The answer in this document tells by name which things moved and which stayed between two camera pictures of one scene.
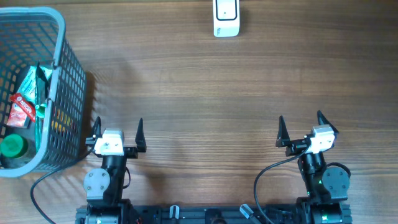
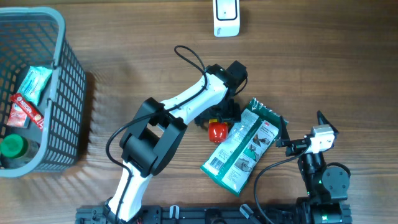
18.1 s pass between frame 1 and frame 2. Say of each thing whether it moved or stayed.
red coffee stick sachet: stayed
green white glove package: moved
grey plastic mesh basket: stayed
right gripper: stayed
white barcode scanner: stayed
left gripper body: moved
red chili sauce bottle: moved
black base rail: stayed
